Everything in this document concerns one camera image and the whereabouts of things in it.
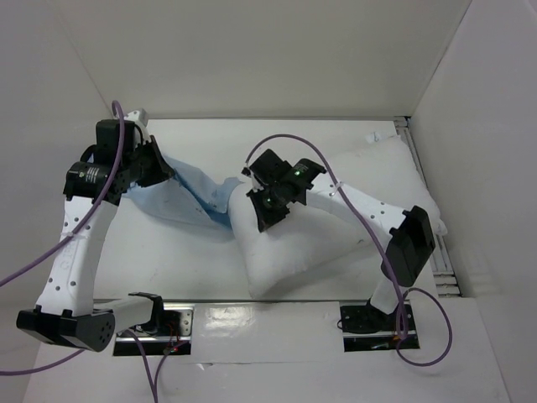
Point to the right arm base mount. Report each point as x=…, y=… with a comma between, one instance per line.
x=366, y=329

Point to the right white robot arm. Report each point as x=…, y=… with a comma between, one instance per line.
x=404, y=238

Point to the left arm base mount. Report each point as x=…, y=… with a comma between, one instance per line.
x=172, y=335

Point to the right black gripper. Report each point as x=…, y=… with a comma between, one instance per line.
x=262, y=210

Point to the light blue pillowcase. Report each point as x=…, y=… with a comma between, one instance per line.
x=190, y=196

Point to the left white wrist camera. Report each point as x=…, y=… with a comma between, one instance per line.
x=140, y=119

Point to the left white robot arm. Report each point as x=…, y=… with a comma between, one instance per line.
x=65, y=314

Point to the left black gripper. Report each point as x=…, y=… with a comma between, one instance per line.
x=162, y=170

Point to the white pillow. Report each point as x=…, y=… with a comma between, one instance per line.
x=309, y=237

